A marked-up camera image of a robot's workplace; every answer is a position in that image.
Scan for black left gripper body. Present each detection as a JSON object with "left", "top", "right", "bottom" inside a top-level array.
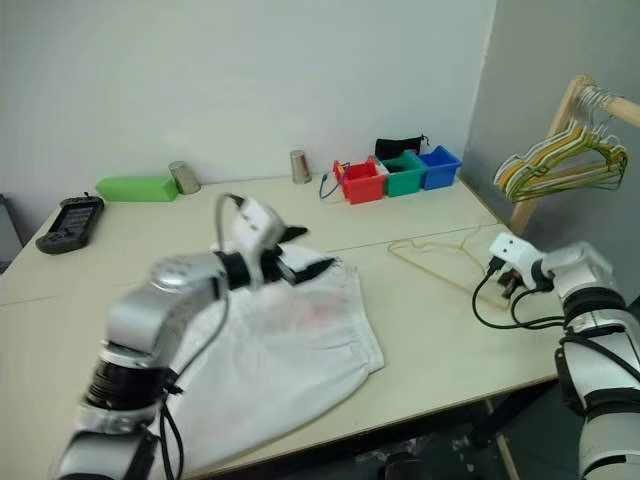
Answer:
[{"left": 259, "top": 244, "right": 301, "bottom": 287}]

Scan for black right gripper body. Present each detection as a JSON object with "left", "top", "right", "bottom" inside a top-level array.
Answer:
[{"left": 493, "top": 269, "right": 527, "bottom": 297}]

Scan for gold wire hanger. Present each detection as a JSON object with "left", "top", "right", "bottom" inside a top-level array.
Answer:
[{"left": 387, "top": 224, "right": 512, "bottom": 309}]

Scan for white shorts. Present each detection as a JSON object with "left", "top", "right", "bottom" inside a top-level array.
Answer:
[{"left": 162, "top": 242, "right": 387, "bottom": 474}]

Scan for metal cup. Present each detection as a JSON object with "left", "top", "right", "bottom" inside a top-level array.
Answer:
[
  {"left": 289, "top": 148, "right": 313, "bottom": 185},
  {"left": 167, "top": 160, "right": 202, "bottom": 196}
]

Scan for red plastic bin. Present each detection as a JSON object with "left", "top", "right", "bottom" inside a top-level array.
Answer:
[{"left": 333, "top": 155, "right": 381, "bottom": 206}]

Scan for green plastic bin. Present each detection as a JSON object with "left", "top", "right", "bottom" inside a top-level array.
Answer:
[{"left": 375, "top": 149, "right": 426, "bottom": 198}]

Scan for wooden clothes rack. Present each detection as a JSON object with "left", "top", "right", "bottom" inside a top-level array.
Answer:
[{"left": 508, "top": 74, "right": 640, "bottom": 237}]

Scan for blue plastic bin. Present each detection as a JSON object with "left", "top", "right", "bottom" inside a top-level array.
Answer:
[{"left": 417, "top": 145, "right": 463, "bottom": 191}]

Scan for green rectangular box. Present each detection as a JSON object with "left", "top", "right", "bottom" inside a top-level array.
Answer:
[{"left": 94, "top": 175, "right": 180, "bottom": 204}]

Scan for dark rounded shape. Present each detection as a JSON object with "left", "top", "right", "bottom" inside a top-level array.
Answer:
[{"left": 383, "top": 451, "right": 427, "bottom": 480}]

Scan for black handheld device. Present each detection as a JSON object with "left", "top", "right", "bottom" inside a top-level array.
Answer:
[{"left": 34, "top": 193, "right": 106, "bottom": 255}]

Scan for dark grey object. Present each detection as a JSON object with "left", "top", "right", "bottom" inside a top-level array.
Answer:
[{"left": 0, "top": 193, "right": 24, "bottom": 274}]

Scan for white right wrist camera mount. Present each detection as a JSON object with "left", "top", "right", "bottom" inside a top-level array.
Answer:
[{"left": 488, "top": 232, "right": 544, "bottom": 289}]

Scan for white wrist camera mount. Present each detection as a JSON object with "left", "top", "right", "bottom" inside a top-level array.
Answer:
[
  {"left": 488, "top": 232, "right": 544, "bottom": 289},
  {"left": 231, "top": 197, "right": 284, "bottom": 290}
]

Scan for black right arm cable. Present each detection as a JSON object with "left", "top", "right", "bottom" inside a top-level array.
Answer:
[{"left": 471, "top": 255, "right": 569, "bottom": 331}]

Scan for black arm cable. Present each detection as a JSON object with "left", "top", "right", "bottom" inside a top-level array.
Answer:
[
  {"left": 471, "top": 255, "right": 569, "bottom": 331},
  {"left": 158, "top": 192, "right": 266, "bottom": 480}
]

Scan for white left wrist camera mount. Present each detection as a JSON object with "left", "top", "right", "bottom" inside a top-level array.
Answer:
[{"left": 231, "top": 197, "right": 284, "bottom": 290}]

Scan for blue thin cable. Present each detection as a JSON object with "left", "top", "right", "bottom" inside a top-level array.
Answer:
[{"left": 319, "top": 162, "right": 351, "bottom": 201}]

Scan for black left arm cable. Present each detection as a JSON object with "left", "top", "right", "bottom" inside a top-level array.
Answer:
[{"left": 158, "top": 192, "right": 266, "bottom": 480}]

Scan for black drawstring pouch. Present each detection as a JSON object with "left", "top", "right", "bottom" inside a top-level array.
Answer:
[{"left": 374, "top": 134, "right": 430, "bottom": 160}]

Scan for yellow wire hanger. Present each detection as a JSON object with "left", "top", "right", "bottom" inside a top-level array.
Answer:
[{"left": 494, "top": 117, "right": 629, "bottom": 201}]

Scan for white wire hanger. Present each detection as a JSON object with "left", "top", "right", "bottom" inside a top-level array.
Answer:
[{"left": 493, "top": 87, "right": 629, "bottom": 189}]

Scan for green wire hanger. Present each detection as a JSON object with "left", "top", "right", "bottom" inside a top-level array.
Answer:
[{"left": 507, "top": 107, "right": 632, "bottom": 204}]

